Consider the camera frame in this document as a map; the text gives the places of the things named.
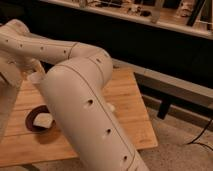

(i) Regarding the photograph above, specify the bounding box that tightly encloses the long wooden shelf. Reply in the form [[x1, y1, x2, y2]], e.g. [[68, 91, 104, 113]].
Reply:
[[41, 0, 213, 40]]

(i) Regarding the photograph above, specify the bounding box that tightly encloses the white squeeze bottle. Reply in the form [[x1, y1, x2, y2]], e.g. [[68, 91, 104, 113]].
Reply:
[[107, 103, 116, 112]]

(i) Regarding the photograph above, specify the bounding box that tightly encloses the beige sponge in bowl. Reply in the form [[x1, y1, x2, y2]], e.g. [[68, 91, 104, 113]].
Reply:
[[33, 113, 53, 128]]

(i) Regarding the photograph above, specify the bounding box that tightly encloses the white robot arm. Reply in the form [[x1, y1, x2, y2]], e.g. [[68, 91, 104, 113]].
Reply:
[[0, 19, 149, 171]]

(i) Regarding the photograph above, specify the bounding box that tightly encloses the dark brown bowl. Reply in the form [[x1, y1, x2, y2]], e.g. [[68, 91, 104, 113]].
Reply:
[[25, 105, 49, 133]]

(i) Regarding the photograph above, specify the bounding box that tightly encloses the black cable on floor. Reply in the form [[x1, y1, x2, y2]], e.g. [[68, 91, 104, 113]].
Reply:
[[185, 118, 213, 152]]

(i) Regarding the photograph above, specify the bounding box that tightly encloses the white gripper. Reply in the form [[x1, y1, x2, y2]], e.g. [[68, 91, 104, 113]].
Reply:
[[0, 55, 22, 87]]

